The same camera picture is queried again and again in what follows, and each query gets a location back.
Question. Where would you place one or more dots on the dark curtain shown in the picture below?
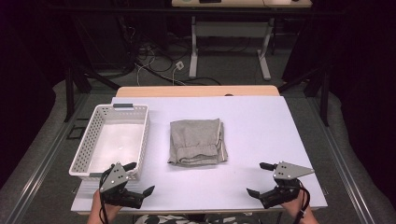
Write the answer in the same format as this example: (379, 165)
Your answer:
(370, 109)
(21, 109)

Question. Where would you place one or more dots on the person's left hand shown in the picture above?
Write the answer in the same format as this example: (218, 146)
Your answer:
(99, 207)

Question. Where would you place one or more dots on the person's right hand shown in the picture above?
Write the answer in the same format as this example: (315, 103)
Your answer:
(298, 207)

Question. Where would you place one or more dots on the black metal stand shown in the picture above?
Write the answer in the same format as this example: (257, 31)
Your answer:
(325, 99)
(69, 93)

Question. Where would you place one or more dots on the white table cover board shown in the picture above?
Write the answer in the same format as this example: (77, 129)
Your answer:
(255, 137)

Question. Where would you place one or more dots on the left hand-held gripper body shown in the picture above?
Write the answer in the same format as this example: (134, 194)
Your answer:
(115, 179)

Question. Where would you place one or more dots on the wooden table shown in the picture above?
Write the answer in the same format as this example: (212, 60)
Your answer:
(196, 91)

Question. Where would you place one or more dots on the metal floor rail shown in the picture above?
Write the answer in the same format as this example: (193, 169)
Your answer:
(339, 161)
(40, 168)

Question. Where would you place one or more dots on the grey pants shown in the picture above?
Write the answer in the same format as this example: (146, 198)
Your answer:
(194, 141)

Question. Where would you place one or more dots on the person's patterned clothing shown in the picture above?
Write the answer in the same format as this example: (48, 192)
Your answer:
(174, 219)

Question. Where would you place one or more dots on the desk with white legs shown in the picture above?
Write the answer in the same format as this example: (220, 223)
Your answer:
(230, 29)

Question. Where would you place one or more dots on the white power adapter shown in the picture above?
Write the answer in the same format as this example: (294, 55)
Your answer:
(179, 65)

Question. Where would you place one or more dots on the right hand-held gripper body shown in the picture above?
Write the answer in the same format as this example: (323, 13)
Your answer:
(288, 171)

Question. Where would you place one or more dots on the white perforated plastic basket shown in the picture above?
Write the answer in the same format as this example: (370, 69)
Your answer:
(115, 146)

